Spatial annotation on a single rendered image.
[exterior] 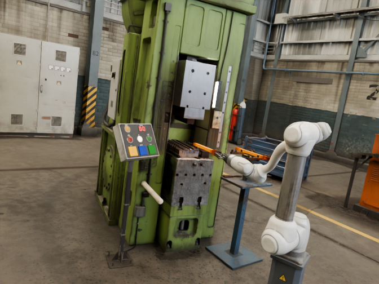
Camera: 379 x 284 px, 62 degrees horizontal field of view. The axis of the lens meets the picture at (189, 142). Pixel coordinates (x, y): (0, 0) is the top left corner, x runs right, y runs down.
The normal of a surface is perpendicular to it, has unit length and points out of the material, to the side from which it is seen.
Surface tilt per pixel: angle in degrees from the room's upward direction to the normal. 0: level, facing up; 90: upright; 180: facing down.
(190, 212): 90
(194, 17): 90
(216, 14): 90
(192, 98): 90
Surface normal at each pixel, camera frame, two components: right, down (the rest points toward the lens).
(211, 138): 0.43, 0.21
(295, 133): -0.70, -0.08
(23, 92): 0.61, 0.22
